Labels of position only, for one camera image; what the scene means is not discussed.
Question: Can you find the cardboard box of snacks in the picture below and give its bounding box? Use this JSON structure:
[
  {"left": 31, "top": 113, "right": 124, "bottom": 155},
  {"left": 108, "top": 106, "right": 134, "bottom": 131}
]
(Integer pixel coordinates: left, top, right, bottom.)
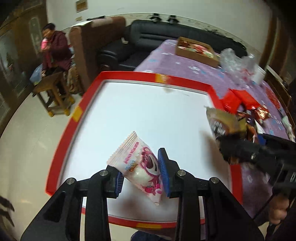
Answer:
[{"left": 175, "top": 37, "right": 219, "bottom": 68}]

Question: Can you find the pink bear snack packet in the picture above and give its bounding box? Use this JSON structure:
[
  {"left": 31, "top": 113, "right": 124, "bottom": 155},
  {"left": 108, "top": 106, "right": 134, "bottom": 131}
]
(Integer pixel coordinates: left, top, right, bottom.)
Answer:
[{"left": 107, "top": 132, "right": 164, "bottom": 206}]

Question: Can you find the clear plastic bag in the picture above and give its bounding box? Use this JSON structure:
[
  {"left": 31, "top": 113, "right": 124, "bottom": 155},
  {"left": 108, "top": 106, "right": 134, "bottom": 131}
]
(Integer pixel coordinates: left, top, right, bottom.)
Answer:
[{"left": 220, "top": 48, "right": 256, "bottom": 84}]

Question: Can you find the wooden stool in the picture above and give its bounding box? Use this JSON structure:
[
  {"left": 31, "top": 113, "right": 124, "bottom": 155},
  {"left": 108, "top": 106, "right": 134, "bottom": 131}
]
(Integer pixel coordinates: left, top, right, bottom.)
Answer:
[{"left": 33, "top": 72, "right": 75, "bottom": 117}]

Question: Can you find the small gold wall plaque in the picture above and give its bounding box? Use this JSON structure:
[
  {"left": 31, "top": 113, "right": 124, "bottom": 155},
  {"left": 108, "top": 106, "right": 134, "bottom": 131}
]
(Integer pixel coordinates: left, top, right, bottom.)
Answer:
[{"left": 75, "top": 0, "right": 88, "bottom": 13}]

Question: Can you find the red tray with white base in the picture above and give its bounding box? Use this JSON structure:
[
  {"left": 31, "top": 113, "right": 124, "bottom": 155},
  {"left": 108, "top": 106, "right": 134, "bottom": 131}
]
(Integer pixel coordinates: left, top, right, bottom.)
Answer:
[{"left": 45, "top": 71, "right": 243, "bottom": 230}]

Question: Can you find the seated person in maroon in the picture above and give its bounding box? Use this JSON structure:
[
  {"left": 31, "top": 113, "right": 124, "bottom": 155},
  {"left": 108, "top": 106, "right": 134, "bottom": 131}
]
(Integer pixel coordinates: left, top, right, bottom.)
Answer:
[{"left": 40, "top": 22, "right": 82, "bottom": 95}]

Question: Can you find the black leather sofa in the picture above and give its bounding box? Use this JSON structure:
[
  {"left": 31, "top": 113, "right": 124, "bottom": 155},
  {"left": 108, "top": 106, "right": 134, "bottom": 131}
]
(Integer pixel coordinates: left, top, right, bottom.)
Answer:
[{"left": 96, "top": 20, "right": 247, "bottom": 71}]

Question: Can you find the red patterned snack bag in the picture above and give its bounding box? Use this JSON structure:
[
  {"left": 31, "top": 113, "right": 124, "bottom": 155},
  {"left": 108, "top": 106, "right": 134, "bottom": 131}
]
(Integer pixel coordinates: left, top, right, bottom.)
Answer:
[{"left": 251, "top": 105, "right": 271, "bottom": 125}]

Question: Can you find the red snack packet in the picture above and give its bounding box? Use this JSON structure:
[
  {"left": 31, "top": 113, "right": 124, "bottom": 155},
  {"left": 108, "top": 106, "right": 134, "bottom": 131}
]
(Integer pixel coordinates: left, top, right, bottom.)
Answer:
[
  {"left": 220, "top": 89, "right": 242, "bottom": 114},
  {"left": 231, "top": 89, "right": 260, "bottom": 110}
]

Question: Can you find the wooden glass door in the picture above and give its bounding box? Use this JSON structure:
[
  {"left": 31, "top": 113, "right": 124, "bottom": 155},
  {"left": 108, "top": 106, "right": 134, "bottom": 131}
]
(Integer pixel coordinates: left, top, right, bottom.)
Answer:
[{"left": 1, "top": 1, "right": 48, "bottom": 132}]

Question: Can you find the brown armchair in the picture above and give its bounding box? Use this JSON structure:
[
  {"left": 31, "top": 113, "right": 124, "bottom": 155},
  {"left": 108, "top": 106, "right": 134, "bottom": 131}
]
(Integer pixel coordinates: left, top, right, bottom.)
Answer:
[{"left": 69, "top": 16, "right": 126, "bottom": 91}]

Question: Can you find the purple floral tablecloth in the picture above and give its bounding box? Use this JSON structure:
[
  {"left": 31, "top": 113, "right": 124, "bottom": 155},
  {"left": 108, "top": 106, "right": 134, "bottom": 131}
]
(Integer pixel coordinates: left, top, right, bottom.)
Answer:
[{"left": 135, "top": 40, "right": 288, "bottom": 216}]

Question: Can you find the person's right hand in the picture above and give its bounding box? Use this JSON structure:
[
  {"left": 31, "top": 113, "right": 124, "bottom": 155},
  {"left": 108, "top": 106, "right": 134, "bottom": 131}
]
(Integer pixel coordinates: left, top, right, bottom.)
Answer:
[{"left": 268, "top": 194, "right": 290, "bottom": 225}]

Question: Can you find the gold brown snack packet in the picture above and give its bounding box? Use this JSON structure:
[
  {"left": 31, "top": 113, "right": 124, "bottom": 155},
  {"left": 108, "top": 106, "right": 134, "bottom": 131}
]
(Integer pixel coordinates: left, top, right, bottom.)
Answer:
[{"left": 206, "top": 107, "right": 247, "bottom": 140}]

